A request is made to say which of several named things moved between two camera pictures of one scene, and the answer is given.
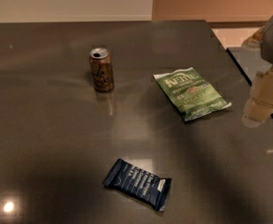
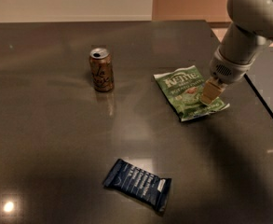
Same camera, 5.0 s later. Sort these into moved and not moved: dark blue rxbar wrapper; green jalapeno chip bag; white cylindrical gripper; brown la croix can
Moved: white cylindrical gripper
Not moved: dark blue rxbar wrapper; green jalapeno chip bag; brown la croix can
